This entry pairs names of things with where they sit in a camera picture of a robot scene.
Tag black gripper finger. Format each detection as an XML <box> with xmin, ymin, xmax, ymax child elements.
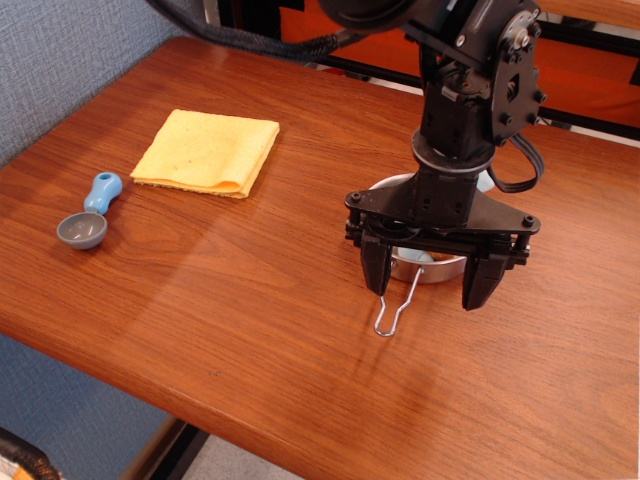
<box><xmin>361</xmin><ymin>232</ymin><xmax>392</xmax><ymax>296</ymax></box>
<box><xmin>462</xmin><ymin>253</ymin><xmax>509</xmax><ymax>311</ymax></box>

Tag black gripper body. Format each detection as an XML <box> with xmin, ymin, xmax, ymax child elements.
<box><xmin>345</xmin><ymin>169</ymin><xmax>541</xmax><ymax>266</ymax></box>

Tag blue handled grey spoon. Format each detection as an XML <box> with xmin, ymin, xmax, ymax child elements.
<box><xmin>56</xmin><ymin>172</ymin><xmax>123</xmax><ymax>250</ymax></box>

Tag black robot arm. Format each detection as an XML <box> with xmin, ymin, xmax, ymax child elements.
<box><xmin>322</xmin><ymin>1</ymin><xmax>546</xmax><ymax>310</ymax></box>

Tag blue plush mouse toy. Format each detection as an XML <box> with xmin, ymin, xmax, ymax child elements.
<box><xmin>397</xmin><ymin>172</ymin><xmax>495</xmax><ymax>263</ymax></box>

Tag yellow folded cloth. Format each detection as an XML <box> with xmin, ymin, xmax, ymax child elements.
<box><xmin>131</xmin><ymin>109</ymin><xmax>280</xmax><ymax>199</ymax></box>

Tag orange object at corner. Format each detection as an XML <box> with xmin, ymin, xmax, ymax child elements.
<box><xmin>1</xmin><ymin>428</ymin><xmax>63</xmax><ymax>480</ymax></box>

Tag silver pan with wire handle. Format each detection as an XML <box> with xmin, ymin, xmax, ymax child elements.
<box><xmin>367</xmin><ymin>172</ymin><xmax>469</xmax><ymax>338</ymax></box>

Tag black braided cable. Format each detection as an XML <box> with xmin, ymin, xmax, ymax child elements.
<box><xmin>145</xmin><ymin>0</ymin><xmax>371</xmax><ymax>64</ymax></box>

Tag orange panel with black frame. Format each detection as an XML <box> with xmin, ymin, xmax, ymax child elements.
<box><xmin>206</xmin><ymin>1</ymin><xmax>639</xmax><ymax>140</ymax></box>

